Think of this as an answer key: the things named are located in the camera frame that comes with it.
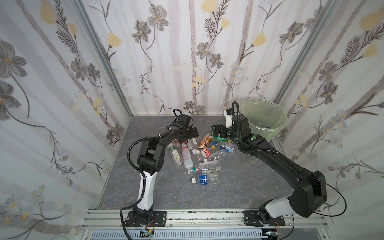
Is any green soda bottle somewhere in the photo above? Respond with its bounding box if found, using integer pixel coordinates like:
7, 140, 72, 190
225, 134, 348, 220
210, 131, 232, 143

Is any clear bottle green cap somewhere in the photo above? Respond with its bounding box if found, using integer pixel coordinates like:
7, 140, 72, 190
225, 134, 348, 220
188, 160, 222, 175

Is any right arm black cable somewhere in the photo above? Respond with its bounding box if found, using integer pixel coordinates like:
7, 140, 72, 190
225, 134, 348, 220
278, 173, 348, 240

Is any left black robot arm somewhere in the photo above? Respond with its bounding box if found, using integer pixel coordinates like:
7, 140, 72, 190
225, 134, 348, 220
127, 114, 199, 225

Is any crushed bottle blue cap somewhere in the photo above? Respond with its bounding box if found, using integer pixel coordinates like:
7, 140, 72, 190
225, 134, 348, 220
211, 142, 235, 153

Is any frosted white bottle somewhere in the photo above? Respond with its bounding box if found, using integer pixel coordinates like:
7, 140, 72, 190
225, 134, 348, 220
187, 138, 198, 150

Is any brown label bottle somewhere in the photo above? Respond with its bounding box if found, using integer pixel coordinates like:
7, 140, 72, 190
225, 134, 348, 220
173, 138, 188, 148

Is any clear bottle green label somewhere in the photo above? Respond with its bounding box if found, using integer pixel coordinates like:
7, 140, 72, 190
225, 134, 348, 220
168, 144, 183, 166

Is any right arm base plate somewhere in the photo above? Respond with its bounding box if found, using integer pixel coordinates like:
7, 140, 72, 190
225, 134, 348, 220
243, 211, 286, 228

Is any crushed bottle red label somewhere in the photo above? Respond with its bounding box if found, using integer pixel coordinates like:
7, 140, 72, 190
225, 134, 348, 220
195, 148, 227, 163

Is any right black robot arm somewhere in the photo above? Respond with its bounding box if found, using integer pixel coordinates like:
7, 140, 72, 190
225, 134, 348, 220
212, 116, 328, 227

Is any white bottle red cap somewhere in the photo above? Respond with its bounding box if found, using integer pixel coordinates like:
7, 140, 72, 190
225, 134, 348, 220
182, 144, 194, 169

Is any mesh bin with green bag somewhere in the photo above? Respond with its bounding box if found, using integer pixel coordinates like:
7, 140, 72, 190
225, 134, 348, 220
240, 99, 288, 142

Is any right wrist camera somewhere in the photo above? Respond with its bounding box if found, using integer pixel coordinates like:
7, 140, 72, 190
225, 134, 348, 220
223, 108, 233, 128

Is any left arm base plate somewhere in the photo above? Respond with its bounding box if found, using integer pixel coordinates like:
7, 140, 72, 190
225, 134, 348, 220
124, 211, 167, 228

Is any orange copper label bottle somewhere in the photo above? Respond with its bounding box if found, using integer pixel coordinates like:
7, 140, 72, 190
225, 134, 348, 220
198, 134, 213, 150

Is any clear bottle blue label white cap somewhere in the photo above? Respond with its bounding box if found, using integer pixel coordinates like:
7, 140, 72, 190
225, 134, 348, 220
191, 173, 219, 186

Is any aluminium frame rail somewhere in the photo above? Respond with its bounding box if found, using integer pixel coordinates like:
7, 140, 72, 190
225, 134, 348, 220
81, 209, 334, 240

